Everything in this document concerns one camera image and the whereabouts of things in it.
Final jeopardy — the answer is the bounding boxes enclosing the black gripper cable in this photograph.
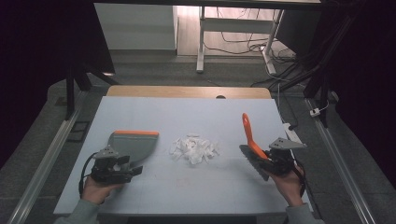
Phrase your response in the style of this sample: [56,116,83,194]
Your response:
[78,151,98,198]
[290,157,308,198]

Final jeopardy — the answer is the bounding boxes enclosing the white cabinet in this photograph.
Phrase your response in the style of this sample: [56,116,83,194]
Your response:
[93,3,179,51]

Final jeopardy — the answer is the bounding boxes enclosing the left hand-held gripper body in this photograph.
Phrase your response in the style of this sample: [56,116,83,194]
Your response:
[89,145,135,185]

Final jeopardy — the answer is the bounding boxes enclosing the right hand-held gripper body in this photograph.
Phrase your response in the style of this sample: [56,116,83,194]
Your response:
[261,137,308,177]

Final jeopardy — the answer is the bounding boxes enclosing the grey dustpan with orange edge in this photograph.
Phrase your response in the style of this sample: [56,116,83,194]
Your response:
[106,130,161,166]

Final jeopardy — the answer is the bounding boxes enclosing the person's right hand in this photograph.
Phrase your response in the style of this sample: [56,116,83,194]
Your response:
[268,163,306,207]

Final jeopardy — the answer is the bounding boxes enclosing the metal floor rail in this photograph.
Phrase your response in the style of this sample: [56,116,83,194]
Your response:
[7,91,87,224]
[304,98,377,224]

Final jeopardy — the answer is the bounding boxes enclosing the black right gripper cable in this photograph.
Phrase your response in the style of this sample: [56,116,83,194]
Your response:
[290,157,308,198]

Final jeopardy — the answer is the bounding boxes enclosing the tangle of black floor cables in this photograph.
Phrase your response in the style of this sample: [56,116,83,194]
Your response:
[204,7,298,64]

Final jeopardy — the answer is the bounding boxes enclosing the wooden table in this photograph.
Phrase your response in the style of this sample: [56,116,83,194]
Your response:
[106,85,273,100]

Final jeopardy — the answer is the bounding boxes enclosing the pile of white paper scraps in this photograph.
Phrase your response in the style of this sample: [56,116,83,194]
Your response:
[168,133,221,166]

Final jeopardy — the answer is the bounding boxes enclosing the white power strip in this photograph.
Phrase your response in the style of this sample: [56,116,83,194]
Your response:
[281,122,302,145]

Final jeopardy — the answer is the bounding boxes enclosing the black tripod stand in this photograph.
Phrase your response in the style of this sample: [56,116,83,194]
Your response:
[63,54,120,121]
[250,13,362,129]

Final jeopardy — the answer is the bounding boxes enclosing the orange-handled grey brush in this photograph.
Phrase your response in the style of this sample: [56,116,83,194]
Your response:
[238,112,271,182]

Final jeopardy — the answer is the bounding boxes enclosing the white desk frame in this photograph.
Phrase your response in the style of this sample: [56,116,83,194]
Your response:
[195,5,285,76]

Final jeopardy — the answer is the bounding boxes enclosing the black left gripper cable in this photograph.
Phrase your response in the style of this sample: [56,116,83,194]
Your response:
[78,151,98,198]

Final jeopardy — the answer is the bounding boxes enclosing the black floor plate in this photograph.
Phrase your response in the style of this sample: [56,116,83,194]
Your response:
[65,120,92,144]

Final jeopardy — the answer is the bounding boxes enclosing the black curtain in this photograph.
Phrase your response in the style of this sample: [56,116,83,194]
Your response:
[0,0,116,171]
[276,0,396,190]

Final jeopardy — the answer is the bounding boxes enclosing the person's left hand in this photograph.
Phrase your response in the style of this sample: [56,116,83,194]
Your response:
[80,175,125,205]

